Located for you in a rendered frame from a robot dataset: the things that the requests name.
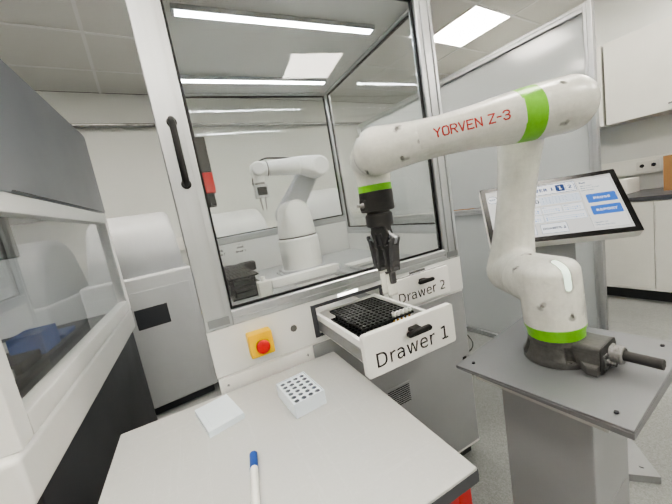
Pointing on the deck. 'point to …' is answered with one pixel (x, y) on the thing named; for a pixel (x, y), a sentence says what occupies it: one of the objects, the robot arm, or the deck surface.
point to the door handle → (178, 152)
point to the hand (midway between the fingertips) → (388, 282)
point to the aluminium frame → (157, 61)
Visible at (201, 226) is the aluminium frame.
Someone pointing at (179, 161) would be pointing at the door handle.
